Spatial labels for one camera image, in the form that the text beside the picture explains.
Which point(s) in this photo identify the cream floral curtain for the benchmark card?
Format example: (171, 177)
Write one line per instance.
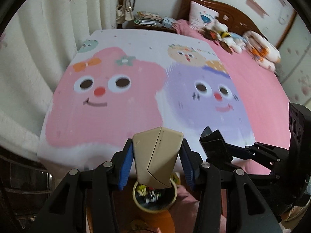
(36, 47)

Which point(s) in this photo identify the rolled cartoon quilt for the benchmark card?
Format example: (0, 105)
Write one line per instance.
(263, 52)

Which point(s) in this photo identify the hanging bags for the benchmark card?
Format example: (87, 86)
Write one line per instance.
(124, 12)

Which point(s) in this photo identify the plush toy pile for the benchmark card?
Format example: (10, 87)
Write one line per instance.
(219, 34)

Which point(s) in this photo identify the pink bed blanket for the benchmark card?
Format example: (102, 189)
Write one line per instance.
(264, 99)

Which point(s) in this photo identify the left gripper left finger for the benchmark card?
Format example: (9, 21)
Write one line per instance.
(119, 167)

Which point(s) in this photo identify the wooden headboard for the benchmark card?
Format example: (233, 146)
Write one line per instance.
(237, 21)

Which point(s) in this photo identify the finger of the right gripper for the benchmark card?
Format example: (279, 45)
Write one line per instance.
(218, 151)

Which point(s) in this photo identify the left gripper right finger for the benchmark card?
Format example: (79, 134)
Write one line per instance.
(194, 168)

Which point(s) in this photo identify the white printed pillow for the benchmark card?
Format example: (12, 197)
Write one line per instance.
(201, 17)

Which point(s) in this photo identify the cartoon printed tablecloth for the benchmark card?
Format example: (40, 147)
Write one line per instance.
(122, 82)

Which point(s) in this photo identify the blue yellow-rimmed trash bin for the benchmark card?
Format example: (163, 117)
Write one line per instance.
(154, 201)

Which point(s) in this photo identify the beige cardboard box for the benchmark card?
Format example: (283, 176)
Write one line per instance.
(155, 152)

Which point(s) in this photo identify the stack of books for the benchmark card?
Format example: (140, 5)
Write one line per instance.
(150, 19)

